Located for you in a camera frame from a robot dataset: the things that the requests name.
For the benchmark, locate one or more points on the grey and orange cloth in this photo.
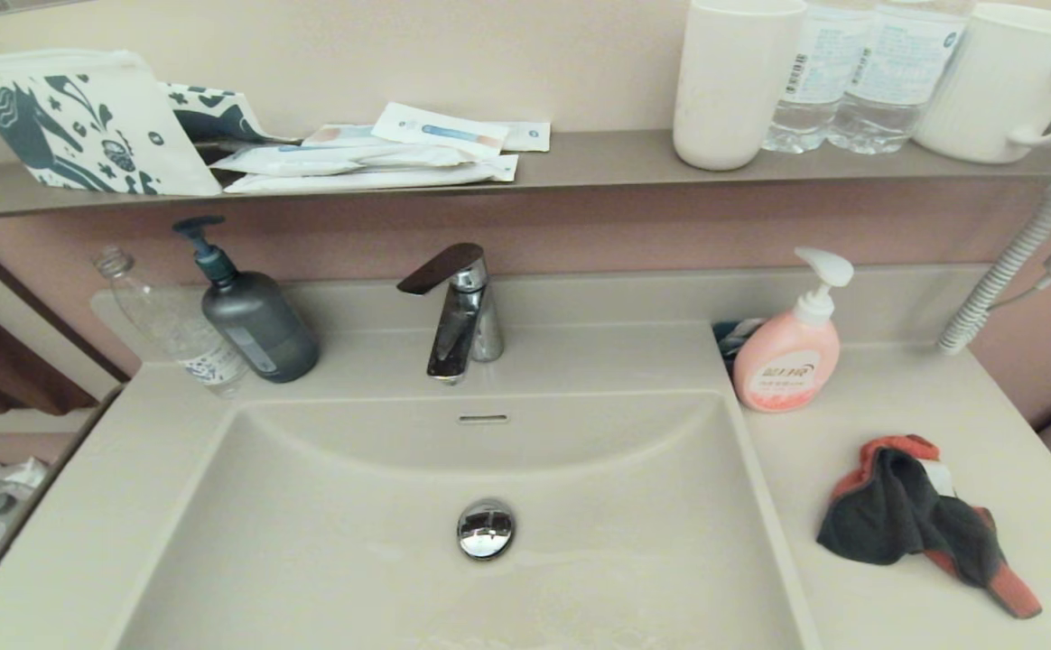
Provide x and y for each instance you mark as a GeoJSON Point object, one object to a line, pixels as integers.
{"type": "Point", "coordinates": [896, 515]}

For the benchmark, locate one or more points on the white ribbed mug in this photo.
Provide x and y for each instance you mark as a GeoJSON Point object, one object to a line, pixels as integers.
{"type": "Point", "coordinates": [986, 81]}

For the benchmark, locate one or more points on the chrome faucet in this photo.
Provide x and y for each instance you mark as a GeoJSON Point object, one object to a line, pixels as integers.
{"type": "Point", "coordinates": [462, 334]}

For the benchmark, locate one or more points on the clear empty plastic bottle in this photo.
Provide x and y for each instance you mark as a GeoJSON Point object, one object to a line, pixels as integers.
{"type": "Point", "coordinates": [173, 334]}

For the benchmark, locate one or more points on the long white wrapped packet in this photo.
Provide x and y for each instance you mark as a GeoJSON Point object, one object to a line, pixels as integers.
{"type": "Point", "coordinates": [327, 160]}

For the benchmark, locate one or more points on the large white blue patterned pouch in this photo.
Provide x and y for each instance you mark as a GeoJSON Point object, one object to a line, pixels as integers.
{"type": "Point", "coordinates": [74, 126]}

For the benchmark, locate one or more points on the small white blue patterned pouch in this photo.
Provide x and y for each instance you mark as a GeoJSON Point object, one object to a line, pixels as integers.
{"type": "Point", "coordinates": [223, 116]}

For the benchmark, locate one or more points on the white packet with blue toothbrush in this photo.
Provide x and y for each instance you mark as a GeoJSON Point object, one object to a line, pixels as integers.
{"type": "Point", "coordinates": [440, 131]}

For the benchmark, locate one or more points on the dark brown furniture piece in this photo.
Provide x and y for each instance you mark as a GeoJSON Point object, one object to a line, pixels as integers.
{"type": "Point", "coordinates": [11, 375]}

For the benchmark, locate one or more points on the chrome drain stopper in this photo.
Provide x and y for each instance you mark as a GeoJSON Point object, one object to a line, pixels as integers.
{"type": "Point", "coordinates": [486, 529]}

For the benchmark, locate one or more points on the white packet with peach print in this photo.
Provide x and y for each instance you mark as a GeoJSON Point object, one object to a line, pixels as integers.
{"type": "Point", "coordinates": [340, 135]}

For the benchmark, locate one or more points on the brown wall shelf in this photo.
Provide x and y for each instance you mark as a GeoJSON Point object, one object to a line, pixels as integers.
{"type": "Point", "coordinates": [598, 162]}

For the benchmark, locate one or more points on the dark blue white packet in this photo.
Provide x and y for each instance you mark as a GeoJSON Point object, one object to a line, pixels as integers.
{"type": "Point", "coordinates": [735, 338]}

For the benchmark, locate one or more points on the grey pump bottle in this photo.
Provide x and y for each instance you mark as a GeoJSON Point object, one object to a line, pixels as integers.
{"type": "Point", "coordinates": [259, 329]}

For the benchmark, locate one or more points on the clear water bottle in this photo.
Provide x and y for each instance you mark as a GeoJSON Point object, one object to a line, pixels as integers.
{"type": "Point", "coordinates": [896, 72]}
{"type": "Point", "coordinates": [819, 81]}

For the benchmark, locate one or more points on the flat white long packet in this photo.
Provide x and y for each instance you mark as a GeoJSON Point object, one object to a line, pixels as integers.
{"type": "Point", "coordinates": [381, 179]}

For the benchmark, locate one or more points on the small white sachet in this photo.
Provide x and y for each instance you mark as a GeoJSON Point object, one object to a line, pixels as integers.
{"type": "Point", "coordinates": [530, 136]}

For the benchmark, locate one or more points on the white tumbler cup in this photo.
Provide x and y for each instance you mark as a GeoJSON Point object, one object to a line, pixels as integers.
{"type": "Point", "coordinates": [729, 81]}

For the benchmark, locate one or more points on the beige sink basin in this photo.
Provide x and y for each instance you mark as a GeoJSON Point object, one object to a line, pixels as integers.
{"type": "Point", "coordinates": [354, 542]}

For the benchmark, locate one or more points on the pink soap pump bottle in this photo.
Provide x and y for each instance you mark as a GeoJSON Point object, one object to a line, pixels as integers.
{"type": "Point", "coordinates": [787, 361]}

